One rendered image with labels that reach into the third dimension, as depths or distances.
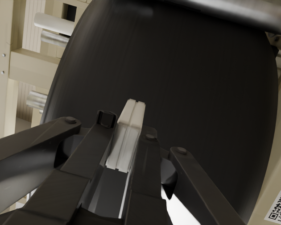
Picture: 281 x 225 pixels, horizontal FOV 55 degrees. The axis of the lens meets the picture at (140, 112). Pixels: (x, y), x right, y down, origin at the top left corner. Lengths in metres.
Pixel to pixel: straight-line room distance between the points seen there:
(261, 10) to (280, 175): 0.31
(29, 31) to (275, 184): 4.92
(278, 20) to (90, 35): 0.24
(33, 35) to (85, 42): 4.85
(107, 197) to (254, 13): 0.29
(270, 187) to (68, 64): 0.43
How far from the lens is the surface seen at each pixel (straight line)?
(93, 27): 0.36
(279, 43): 0.66
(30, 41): 5.25
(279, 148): 0.57
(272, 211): 0.62
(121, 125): 0.16
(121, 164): 0.17
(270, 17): 0.39
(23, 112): 5.71
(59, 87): 0.34
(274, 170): 0.57
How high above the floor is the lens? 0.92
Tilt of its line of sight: 22 degrees up
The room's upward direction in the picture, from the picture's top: 164 degrees counter-clockwise
